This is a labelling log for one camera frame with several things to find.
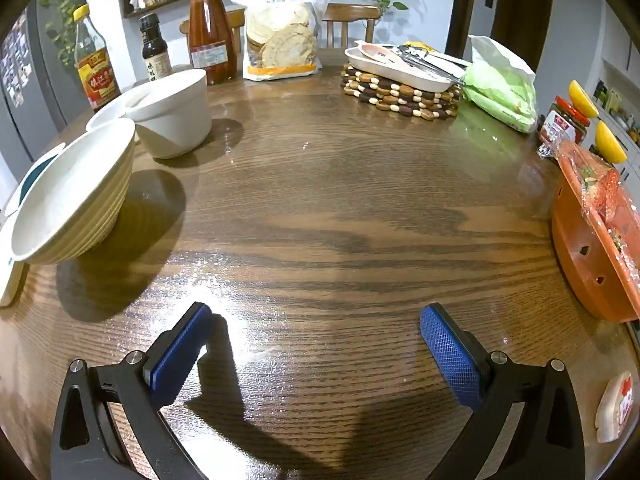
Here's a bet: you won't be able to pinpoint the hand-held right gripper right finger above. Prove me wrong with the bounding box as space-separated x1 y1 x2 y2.
419 302 586 480

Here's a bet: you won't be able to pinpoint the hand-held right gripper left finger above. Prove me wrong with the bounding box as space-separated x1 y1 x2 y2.
50 301 213 480

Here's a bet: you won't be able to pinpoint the large white ribbed bowl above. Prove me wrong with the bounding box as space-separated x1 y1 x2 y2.
0 117 137 265

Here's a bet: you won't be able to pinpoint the tall white straight-sided bowl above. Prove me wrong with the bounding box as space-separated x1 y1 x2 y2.
124 69 213 160

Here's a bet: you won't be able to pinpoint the orange plastic basket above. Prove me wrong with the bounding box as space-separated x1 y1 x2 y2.
550 139 640 323

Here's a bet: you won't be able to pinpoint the white and red packet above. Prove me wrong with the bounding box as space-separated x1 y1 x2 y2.
595 371 635 443

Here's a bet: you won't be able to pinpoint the white rectangular plate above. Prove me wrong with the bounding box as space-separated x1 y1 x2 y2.
0 142 68 307

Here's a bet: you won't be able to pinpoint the blue plate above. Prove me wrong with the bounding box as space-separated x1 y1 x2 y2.
4 151 56 213

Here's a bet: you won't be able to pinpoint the red plastic wrapped packet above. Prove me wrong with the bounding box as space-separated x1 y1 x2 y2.
575 160 640 241

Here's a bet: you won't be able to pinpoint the chili sauce jar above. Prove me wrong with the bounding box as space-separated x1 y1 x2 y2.
539 96 591 147

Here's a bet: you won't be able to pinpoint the wooden bead trivet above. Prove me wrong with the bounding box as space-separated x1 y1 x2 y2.
341 62 461 122

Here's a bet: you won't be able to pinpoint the green plastic bag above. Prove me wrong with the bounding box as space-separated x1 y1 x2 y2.
460 35 538 133

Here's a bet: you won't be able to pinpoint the yellow curved object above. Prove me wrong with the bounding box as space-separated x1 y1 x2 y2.
595 121 628 165
569 80 600 120

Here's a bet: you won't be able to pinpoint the grey refrigerator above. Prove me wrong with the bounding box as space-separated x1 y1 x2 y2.
0 0 76 161

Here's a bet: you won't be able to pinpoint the vinegar bottle with yellow cap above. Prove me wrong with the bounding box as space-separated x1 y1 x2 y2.
72 4 122 112

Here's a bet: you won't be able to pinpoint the white oblong tray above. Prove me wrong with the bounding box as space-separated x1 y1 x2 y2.
345 42 473 93

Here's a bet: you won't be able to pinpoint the small dark soy sauce bottle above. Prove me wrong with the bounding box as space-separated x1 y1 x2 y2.
138 12 173 81

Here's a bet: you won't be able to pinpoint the metal tongs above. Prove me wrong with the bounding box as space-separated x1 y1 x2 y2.
395 45 466 86

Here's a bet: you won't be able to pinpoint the pale pink spoon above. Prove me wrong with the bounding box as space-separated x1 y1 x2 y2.
360 44 401 61

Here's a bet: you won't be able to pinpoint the red sauce bottle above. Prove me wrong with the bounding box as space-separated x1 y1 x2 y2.
187 0 238 86

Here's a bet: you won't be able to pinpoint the flour bag with pancake print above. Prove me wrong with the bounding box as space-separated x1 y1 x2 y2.
228 0 341 81

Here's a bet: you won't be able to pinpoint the fridge photo magnets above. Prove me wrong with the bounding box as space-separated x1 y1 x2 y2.
0 12 28 106

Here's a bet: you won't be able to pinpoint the dark wooden door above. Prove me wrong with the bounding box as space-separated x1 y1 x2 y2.
492 0 556 73

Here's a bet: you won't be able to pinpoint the white kitchen cabinet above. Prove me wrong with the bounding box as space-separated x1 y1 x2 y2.
590 5 640 201

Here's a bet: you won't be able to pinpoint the leafy green ivy plant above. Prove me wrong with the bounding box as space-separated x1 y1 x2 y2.
42 0 88 68

